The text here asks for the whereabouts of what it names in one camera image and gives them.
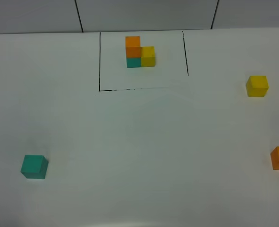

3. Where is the teal template block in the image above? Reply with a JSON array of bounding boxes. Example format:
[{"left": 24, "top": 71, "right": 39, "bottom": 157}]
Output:
[{"left": 126, "top": 57, "right": 142, "bottom": 68}]

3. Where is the orange template block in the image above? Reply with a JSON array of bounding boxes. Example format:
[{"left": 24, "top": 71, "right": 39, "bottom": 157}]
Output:
[{"left": 125, "top": 36, "right": 141, "bottom": 58}]

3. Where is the yellow template block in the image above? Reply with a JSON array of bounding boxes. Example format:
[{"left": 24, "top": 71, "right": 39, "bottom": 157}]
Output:
[{"left": 141, "top": 46, "right": 156, "bottom": 67}]

